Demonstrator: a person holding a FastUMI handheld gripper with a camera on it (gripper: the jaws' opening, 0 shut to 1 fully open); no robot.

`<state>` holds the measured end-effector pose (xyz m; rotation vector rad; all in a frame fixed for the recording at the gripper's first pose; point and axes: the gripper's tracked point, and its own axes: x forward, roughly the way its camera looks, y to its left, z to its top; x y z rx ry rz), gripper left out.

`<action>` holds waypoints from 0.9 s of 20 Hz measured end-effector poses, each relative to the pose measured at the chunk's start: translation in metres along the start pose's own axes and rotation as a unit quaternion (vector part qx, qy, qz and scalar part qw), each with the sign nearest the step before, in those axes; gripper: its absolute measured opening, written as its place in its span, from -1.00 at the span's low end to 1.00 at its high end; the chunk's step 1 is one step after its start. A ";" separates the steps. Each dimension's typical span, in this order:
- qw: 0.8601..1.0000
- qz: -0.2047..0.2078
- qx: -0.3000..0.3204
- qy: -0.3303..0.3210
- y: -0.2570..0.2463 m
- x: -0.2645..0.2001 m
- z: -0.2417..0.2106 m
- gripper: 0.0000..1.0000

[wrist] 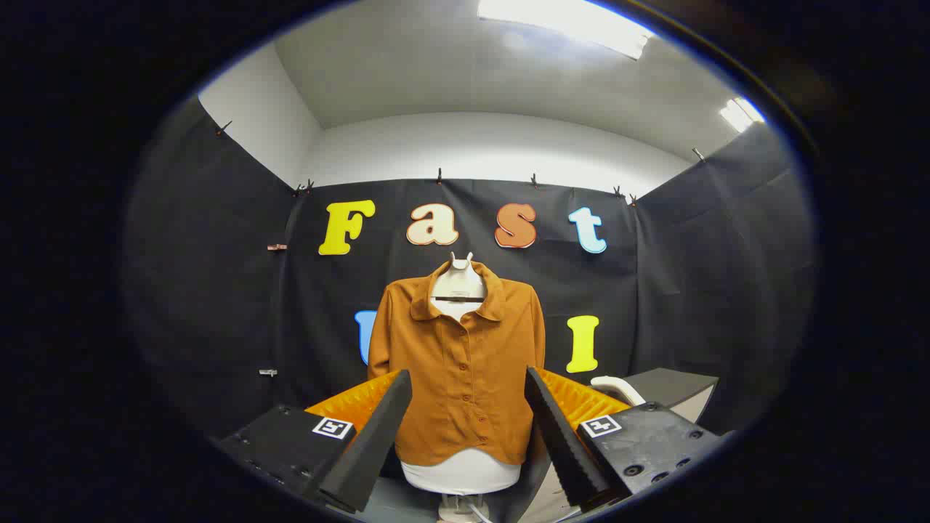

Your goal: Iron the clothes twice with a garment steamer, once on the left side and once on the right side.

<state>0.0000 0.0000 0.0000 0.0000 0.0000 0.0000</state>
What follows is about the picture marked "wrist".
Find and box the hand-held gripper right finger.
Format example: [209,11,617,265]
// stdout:
[524,366,729,509]

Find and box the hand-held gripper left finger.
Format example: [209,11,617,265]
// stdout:
[211,369,413,514]

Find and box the white garment steamer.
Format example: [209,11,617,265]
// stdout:
[590,375,647,408]

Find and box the orange-brown button shirt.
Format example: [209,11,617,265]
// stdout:
[367,260,546,467]

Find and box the white garment form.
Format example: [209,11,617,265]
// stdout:
[400,299,525,523]

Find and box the black backdrop cloth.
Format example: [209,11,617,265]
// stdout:
[122,98,819,466]

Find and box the row of black clips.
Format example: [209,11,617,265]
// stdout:
[215,120,707,207]

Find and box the small ceiling light panel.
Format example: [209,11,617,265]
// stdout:
[719,96,767,134]

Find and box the large ceiling light panel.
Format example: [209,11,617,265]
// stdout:
[477,0,655,61]

